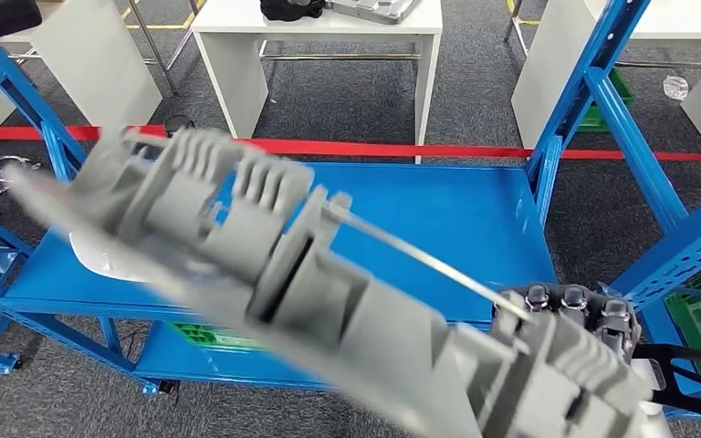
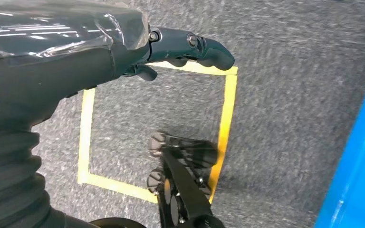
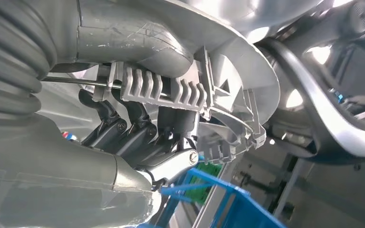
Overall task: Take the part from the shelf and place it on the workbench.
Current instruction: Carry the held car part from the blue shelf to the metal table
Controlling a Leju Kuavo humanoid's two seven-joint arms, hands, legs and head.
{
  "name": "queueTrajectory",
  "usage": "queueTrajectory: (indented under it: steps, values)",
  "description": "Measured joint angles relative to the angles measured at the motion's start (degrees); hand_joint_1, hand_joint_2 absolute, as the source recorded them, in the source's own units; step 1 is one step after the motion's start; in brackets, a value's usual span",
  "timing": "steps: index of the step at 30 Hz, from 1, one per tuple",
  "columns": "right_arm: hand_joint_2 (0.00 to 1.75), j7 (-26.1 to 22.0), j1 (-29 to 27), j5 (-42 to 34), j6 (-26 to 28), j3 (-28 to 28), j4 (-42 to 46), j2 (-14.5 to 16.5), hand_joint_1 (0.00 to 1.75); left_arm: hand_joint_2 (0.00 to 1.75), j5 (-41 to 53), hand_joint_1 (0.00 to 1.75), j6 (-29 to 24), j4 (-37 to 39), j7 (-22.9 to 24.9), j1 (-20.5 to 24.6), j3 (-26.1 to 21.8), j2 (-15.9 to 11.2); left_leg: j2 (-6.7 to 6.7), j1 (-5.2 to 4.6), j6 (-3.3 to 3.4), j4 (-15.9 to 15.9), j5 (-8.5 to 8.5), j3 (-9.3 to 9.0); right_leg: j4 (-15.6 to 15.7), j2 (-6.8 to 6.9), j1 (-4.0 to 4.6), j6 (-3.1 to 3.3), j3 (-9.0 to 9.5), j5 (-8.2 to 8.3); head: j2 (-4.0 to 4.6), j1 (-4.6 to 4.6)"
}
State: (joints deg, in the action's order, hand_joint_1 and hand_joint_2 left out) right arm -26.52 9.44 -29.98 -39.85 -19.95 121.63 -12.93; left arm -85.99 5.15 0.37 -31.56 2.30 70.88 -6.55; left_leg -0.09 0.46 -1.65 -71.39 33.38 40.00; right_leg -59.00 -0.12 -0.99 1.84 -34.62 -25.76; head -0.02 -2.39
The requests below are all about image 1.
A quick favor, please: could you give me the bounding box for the grey plastic hubcap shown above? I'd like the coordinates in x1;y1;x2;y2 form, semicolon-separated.
2;127;654;438

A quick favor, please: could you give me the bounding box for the crumpled clear plastic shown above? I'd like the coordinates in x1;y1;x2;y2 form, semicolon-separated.
663;75;690;101

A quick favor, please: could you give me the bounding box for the black bag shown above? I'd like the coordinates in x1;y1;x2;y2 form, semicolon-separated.
259;0;328;22

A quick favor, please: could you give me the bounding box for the white round plastic part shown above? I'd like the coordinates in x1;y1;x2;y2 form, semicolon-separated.
68;229;152;284

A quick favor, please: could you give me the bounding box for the grey flat moulded part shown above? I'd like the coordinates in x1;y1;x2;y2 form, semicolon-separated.
326;0;418;26

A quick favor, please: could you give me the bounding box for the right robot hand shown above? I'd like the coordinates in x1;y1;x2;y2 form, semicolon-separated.
489;282;643;364

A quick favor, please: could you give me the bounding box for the chrome table frame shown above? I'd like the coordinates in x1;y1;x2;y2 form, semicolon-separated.
123;0;202;97

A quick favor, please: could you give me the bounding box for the black round stool base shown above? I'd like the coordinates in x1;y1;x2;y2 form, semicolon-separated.
163;114;195;137

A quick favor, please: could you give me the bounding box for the blue metal shelf rack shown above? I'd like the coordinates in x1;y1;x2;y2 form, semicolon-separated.
0;0;701;424

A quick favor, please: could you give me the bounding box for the black padded seat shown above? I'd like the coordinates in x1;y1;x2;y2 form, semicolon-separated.
0;0;43;38

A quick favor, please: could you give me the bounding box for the yellow floor tape line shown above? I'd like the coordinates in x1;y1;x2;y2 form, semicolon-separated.
119;0;206;30

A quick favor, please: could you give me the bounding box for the red barrier tape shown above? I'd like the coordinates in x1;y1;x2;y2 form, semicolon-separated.
0;123;701;163

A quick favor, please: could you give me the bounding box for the white table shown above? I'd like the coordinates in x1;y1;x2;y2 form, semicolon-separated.
190;0;444;164
510;0;701;180
0;0;164;152

